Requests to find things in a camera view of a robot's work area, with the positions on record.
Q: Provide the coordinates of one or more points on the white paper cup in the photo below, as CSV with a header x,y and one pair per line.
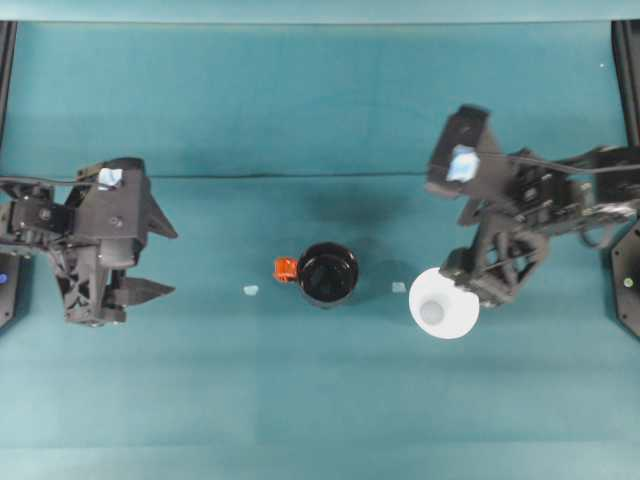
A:
x,y
450,325

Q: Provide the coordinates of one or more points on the small white paper scrap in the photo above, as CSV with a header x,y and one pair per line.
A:
x,y
250,289
398,287

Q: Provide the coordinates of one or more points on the blue-green table cloth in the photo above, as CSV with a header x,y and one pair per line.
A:
x,y
320,390

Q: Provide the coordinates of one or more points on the black frame post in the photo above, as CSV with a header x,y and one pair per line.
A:
x,y
6,75
627,75

